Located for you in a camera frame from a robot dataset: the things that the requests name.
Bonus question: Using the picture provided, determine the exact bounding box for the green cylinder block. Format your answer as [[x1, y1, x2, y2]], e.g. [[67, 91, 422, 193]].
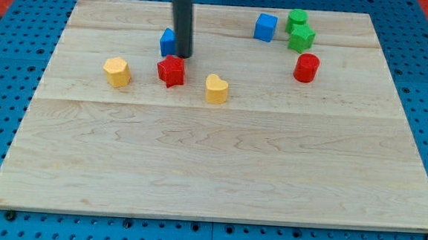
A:
[[285, 8, 308, 33]]

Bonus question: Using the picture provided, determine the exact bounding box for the blue cube block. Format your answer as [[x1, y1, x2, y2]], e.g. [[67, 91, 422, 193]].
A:
[[253, 13, 278, 42]]

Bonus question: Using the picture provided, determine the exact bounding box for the yellow hexagon block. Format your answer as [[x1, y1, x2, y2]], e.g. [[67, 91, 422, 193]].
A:
[[103, 56, 131, 88]]

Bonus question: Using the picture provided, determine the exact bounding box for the light wooden board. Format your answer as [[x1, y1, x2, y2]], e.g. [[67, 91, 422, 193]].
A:
[[0, 0, 428, 233]]

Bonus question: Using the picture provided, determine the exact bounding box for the green star block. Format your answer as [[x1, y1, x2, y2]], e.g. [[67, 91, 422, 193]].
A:
[[288, 25, 316, 53]]

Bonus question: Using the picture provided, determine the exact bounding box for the red cylinder block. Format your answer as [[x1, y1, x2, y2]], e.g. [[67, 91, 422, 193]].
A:
[[293, 53, 320, 83]]

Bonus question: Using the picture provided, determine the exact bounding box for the red star block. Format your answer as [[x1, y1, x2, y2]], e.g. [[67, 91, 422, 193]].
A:
[[157, 55, 185, 88]]

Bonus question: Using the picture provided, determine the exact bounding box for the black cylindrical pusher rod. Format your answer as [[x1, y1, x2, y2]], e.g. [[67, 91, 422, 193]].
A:
[[172, 0, 193, 59]]

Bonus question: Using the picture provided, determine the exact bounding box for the yellow heart block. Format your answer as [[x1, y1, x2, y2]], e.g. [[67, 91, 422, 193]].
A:
[[205, 74, 229, 104]]

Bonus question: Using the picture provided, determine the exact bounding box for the blue triangle block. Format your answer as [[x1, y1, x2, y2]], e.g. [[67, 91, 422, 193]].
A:
[[159, 28, 176, 56]]

